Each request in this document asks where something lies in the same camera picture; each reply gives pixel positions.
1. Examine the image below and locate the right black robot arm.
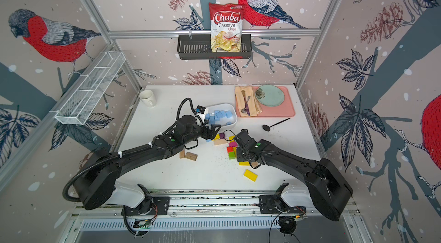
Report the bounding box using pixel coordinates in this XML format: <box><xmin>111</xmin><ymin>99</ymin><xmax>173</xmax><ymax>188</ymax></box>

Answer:
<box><xmin>233</xmin><ymin>129</ymin><xmax>353</xmax><ymax>221</ymax></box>

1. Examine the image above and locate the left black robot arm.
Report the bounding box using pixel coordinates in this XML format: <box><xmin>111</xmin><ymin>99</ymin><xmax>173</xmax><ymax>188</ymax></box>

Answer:
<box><xmin>62</xmin><ymin>114</ymin><xmax>221</xmax><ymax>214</ymax></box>

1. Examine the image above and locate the pale wooden flat block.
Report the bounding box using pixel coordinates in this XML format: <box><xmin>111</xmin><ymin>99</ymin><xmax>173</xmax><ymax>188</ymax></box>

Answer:
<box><xmin>213</xmin><ymin>139</ymin><xmax>229</xmax><ymax>145</ymax></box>

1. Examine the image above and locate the yellow block middle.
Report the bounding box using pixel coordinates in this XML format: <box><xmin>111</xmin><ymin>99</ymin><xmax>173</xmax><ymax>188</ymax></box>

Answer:
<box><xmin>239</xmin><ymin>161</ymin><xmax>250</xmax><ymax>166</ymax></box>

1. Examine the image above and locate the yellow block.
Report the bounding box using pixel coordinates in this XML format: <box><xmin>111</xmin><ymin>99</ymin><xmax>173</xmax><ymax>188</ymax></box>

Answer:
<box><xmin>239</xmin><ymin>161</ymin><xmax>250</xmax><ymax>166</ymax></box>
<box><xmin>243</xmin><ymin>170</ymin><xmax>258</xmax><ymax>182</ymax></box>

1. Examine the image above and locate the white ceramic serving dish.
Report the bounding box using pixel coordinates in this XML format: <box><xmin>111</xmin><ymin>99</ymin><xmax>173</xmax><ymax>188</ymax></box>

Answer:
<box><xmin>204</xmin><ymin>103</ymin><xmax>238</xmax><ymax>128</ymax></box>

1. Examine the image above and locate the green block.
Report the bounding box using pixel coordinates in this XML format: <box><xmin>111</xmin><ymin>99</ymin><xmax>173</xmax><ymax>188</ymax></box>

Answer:
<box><xmin>228</xmin><ymin>152</ymin><xmax>236</xmax><ymax>160</ymax></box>

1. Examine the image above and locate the long wooden block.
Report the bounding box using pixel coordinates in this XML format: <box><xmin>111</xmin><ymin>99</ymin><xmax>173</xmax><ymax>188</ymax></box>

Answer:
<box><xmin>179</xmin><ymin>150</ymin><xmax>186</xmax><ymax>159</ymax></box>

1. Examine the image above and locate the yellow block front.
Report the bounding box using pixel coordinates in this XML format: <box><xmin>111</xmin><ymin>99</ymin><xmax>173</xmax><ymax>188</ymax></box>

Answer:
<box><xmin>243</xmin><ymin>170</ymin><xmax>258</xmax><ymax>182</ymax></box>

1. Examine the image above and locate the brown wooden block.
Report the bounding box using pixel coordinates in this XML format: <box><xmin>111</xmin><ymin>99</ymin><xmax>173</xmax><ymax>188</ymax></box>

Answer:
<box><xmin>185</xmin><ymin>152</ymin><xmax>198</xmax><ymax>161</ymax></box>

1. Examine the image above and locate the black ladle spoon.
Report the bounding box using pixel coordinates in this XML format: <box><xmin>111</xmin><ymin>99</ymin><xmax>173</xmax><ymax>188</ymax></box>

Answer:
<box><xmin>262</xmin><ymin>118</ymin><xmax>291</xmax><ymax>132</ymax></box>

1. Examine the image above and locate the metal spoon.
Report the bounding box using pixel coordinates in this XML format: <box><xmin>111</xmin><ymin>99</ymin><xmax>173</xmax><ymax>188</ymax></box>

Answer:
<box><xmin>241</xmin><ymin>90</ymin><xmax>251</xmax><ymax>116</ymax></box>

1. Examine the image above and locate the beige cloth napkin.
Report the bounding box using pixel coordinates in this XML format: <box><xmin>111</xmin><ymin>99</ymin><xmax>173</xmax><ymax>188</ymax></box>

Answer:
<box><xmin>234</xmin><ymin>86</ymin><xmax>263</xmax><ymax>117</ymax></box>

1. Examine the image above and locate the white ceramic mug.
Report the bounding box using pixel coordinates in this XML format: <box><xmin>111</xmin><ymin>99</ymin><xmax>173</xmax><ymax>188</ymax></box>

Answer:
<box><xmin>139</xmin><ymin>90</ymin><xmax>156</xmax><ymax>108</ymax></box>

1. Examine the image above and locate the pink plastic tray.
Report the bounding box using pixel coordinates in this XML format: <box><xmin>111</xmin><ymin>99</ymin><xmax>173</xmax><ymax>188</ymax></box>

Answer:
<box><xmin>252</xmin><ymin>86</ymin><xmax>295</xmax><ymax>117</ymax></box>

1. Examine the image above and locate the green ceramic plate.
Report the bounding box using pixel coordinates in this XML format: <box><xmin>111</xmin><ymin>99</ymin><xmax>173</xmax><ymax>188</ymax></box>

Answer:
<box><xmin>255</xmin><ymin>85</ymin><xmax>285</xmax><ymax>107</ymax></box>

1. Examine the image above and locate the Chuba cassava chips bag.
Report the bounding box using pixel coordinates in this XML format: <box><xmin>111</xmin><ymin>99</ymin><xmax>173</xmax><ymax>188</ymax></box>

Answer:
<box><xmin>209</xmin><ymin>3</ymin><xmax>245</xmax><ymax>53</ymax></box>

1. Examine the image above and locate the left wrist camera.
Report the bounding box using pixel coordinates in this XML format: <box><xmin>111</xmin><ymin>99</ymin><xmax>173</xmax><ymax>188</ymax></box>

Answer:
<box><xmin>195</xmin><ymin>105</ymin><xmax>209</xmax><ymax>118</ymax></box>

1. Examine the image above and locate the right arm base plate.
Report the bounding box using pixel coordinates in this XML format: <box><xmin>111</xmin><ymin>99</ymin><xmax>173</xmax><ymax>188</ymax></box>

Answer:
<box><xmin>257</xmin><ymin>195</ymin><xmax>306</xmax><ymax>214</ymax></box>

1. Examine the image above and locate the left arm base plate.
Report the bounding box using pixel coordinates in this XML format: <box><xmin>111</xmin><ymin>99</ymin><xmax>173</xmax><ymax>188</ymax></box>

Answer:
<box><xmin>122</xmin><ymin>197</ymin><xmax>171</xmax><ymax>216</ymax></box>

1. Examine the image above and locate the black wall basket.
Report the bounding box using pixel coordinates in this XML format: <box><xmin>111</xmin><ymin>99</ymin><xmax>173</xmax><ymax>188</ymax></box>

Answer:
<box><xmin>177</xmin><ymin>34</ymin><xmax>252</xmax><ymax>60</ymax></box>

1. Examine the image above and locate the white wire wall basket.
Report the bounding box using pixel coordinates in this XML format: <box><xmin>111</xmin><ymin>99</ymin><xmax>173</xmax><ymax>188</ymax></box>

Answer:
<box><xmin>55</xmin><ymin>51</ymin><xmax>126</xmax><ymax>125</ymax></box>

